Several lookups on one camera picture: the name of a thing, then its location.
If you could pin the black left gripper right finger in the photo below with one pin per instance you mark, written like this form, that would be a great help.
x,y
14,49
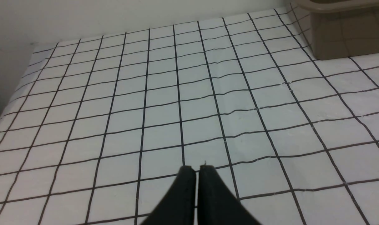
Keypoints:
x,y
216,204

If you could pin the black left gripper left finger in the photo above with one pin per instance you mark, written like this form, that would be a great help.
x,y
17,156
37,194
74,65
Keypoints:
x,y
178,204

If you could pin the white black grid tablecloth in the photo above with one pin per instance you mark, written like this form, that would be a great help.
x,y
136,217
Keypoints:
x,y
98,127

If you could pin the olive green plastic bin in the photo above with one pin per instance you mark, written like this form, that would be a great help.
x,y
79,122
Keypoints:
x,y
337,28

